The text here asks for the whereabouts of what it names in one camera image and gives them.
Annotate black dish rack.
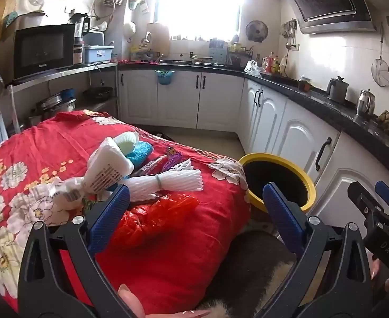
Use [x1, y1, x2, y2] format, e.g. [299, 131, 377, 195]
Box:
[228, 41, 253, 67]

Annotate black kitchen countertop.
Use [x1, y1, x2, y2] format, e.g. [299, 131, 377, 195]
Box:
[118, 60, 389, 186]

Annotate purple wrapper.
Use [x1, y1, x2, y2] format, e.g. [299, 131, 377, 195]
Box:
[165, 146, 183, 169]

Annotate white foam net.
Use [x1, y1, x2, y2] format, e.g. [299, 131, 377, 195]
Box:
[128, 158, 204, 203]

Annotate white pot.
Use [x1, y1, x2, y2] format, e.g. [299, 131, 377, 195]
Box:
[17, 11, 47, 30]

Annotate steel wire skimmer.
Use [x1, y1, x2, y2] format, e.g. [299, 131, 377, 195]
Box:
[371, 23, 389, 87]

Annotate blue grey plastic box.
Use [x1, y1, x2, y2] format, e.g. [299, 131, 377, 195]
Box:
[83, 43, 115, 64]

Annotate light green foam net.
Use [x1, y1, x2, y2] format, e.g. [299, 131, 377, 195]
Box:
[114, 131, 139, 156]

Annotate blue hanging basket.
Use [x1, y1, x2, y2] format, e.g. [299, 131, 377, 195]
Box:
[154, 69, 177, 87]

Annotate black blender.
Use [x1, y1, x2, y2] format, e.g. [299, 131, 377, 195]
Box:
[69, 12, 91, 65]

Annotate black microwave oven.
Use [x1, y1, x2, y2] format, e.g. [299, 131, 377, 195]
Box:
[13, 24, 76, 81]

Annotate shiny steel kettle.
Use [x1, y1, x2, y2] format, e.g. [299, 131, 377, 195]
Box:
[357, 89, 376, 117]

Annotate red stick wrapper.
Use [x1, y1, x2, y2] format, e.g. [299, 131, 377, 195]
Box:
[131, 154, 170, 177]

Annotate bright window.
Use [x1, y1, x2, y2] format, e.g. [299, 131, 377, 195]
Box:
[156, 0, 241, 40]

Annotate teal plastic utensil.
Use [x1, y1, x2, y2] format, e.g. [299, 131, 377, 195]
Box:
[4, 11, 19, 29]

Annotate wooden cutting board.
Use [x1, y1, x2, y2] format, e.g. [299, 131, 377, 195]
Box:
[146, 23, 171, 61]

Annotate red plastic bag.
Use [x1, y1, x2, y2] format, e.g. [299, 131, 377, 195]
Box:
[118, 195, 200, 250]

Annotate dark grey kettle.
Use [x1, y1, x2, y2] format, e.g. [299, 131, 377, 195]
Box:
[325, 76, 349, 104]

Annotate white plastic bag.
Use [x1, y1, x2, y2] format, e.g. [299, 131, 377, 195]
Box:
[37, 176, 89, 213]

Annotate steel shelf rack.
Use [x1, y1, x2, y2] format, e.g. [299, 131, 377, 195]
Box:
[7, 61, 119, 133]

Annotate black steel range hood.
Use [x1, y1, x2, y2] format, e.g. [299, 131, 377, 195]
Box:
[270, 0, 378, 34]

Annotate person's right hand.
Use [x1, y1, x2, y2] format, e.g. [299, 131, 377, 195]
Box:
[367, 257, 389, 294]

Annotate white printed plastic packet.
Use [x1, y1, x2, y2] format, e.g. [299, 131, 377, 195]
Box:
[86, 137, 133, 195]

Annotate red floral blanket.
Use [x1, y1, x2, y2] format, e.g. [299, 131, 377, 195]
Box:
[0, 110, 251, 315]

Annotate clear plastic bag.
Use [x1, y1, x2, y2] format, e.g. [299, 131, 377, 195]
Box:
[244, 60, 264, 75]

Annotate blue sponge cloth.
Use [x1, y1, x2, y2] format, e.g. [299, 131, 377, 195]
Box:
[125, 141, 154, 170]

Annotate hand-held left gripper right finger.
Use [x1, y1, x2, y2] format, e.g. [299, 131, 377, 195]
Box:
[257, 182, 374, 318]

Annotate person's left hand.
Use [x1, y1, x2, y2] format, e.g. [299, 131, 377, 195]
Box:
[117, 283, 211, 318]

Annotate grey plastic container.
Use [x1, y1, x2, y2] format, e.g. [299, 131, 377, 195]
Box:
[88, 31, 106, 45]

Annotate steel pot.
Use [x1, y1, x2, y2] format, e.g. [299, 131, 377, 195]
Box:
[35, 93, 77, 116]

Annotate small lidded jar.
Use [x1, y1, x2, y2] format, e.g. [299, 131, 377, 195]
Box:
[298, 74, 314, 91]

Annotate yellow rimmed waste bin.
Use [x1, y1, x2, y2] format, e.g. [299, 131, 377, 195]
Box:
[238, 153, 317, 213]

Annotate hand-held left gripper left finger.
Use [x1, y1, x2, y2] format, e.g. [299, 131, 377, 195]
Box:
[17, 184, 131, 318]

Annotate red bottle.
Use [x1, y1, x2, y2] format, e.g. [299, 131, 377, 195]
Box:
[263, 52, 276, 73]

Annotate wall utensil holder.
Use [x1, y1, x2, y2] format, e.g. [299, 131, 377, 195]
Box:
[128, 0, 148, 14]

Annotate steel faucet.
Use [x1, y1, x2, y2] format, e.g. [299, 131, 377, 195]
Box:
[141, 31, 155, 62]

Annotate hanging kitchen utensils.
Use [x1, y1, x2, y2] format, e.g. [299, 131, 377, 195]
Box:
[282, 18, 298, 50]

